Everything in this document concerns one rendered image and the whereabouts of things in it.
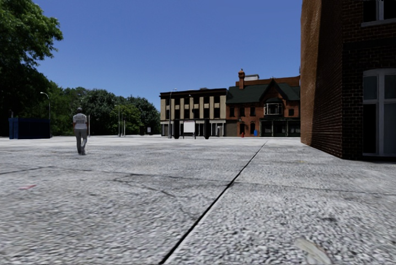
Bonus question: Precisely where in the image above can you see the red brick building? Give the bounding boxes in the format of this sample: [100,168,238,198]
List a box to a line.
[300,0,396,162]

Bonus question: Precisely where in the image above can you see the blue booth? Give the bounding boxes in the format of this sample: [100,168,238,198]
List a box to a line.
[8,118,51,140]

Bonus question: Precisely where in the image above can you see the black bus shelter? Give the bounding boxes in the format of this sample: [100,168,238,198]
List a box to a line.
[173,119,211,140]

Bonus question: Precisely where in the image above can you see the person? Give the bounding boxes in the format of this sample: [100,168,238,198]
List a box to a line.
[73,107,88,156]

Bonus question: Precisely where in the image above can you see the trees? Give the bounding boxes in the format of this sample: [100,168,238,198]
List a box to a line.
[0,0,162,137]

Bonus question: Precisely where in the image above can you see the tan and dark building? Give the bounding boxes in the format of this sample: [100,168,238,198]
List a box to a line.
[159,88,228,137]

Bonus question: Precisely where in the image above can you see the red brick house, green roof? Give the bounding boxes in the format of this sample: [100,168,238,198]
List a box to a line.
[225,68,301,138]

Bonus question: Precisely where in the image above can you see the grey street lamp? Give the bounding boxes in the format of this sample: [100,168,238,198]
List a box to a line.
[168,88,178,139]
[114,104,121,137]
[40,92,52,120]

